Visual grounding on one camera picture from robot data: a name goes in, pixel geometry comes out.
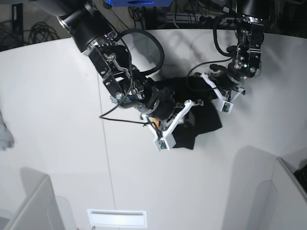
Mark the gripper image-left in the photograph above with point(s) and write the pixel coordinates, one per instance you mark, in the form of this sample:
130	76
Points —
161	105

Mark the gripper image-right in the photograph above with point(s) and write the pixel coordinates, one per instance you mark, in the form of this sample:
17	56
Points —
226	78

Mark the black T-shirt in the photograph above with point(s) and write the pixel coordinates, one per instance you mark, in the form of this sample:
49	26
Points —
206	117

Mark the black robot arm image-left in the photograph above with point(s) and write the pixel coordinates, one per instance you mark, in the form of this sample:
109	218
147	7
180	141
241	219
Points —
98	39

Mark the blue box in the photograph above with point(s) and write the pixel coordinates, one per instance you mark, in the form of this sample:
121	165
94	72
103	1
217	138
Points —
145	3

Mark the black keyboard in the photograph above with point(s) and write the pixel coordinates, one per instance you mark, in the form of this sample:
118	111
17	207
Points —
301	176

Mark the white partition panel right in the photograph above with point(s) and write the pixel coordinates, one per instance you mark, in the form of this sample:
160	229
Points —
290	211

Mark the white partition panel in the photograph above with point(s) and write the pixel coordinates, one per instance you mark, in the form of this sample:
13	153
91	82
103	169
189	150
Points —
39	211
290	211

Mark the grey cloth at left edge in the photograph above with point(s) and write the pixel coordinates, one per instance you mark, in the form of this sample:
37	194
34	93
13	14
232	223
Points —
6	138

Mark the white partition panel left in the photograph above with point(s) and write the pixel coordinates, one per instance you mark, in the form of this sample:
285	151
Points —
39	211

